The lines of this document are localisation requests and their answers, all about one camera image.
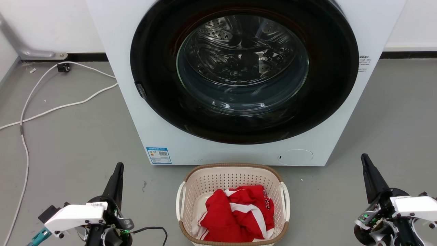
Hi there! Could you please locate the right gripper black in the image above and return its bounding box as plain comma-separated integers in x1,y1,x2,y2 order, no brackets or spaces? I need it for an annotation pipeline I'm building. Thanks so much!
354,153,411,246

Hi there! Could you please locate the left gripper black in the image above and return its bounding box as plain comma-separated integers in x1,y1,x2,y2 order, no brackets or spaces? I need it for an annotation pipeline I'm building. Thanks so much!
85,162,135,246

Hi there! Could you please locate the cream laundry basket brown rim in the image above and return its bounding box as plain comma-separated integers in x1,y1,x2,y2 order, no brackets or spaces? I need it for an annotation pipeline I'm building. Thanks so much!
176,163,291,246

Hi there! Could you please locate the blue energy label sticker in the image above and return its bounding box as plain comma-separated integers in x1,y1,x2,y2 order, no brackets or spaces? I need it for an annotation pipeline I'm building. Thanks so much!
146,147,172,165

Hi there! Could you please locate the white front-load washing machine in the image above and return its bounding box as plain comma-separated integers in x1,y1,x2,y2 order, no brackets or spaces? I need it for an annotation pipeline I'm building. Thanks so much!
86,0,407,167

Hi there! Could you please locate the round white filter cover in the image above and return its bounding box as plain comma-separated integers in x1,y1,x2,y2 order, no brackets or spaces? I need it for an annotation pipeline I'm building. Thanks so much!
277,149,313,166

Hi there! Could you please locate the red and white garment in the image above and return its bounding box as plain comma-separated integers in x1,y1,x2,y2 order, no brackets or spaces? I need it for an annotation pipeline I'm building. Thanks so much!
191,185,275,243

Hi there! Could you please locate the black round washing machine door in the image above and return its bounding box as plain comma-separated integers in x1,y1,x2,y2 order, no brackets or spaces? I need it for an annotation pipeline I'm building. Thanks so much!
130,0,359,145

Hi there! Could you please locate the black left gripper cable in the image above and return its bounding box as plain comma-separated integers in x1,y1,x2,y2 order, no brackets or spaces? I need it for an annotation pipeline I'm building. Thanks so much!
131,226,168,246

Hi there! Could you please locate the teal cable connector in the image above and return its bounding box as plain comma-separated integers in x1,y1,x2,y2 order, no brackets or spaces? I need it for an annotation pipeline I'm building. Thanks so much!
27,227,52,246

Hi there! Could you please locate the thick white power cable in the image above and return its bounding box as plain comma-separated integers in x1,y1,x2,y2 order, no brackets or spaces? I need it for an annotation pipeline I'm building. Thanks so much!
0,82,118,131

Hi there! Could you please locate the thin white cable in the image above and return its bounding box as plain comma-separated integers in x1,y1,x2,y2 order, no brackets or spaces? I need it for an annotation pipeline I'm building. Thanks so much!
3,61,117,246

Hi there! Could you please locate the grey wall pipe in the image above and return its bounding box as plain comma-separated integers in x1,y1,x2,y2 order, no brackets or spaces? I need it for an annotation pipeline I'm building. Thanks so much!
0,14,68,60

